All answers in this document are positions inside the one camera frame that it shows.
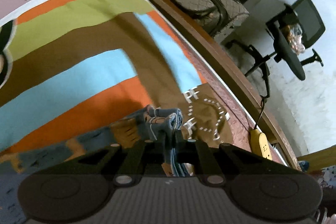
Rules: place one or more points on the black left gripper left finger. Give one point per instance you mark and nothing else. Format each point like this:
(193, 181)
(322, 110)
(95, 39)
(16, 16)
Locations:
(143, 159)

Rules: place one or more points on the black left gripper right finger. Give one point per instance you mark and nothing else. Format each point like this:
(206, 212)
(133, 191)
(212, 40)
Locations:
(228, 163)

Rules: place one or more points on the blue patterned pant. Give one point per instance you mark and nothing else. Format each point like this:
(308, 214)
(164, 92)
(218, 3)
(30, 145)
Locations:
(144, 124)

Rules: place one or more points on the yellow power strip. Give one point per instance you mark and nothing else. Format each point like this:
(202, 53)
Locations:
(259, 144)

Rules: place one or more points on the maroon patterned mattress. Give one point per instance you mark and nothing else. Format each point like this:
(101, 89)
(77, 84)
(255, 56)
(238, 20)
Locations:
(240, 120)

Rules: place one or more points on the colourful striped bedsheet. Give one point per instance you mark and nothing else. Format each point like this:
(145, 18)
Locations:
(81, 65)

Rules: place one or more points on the black office chair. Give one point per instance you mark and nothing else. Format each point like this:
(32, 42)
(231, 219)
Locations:
(293, 31)

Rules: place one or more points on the brown wooden bed frame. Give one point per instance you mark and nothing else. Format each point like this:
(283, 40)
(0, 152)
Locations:
(279, 145)

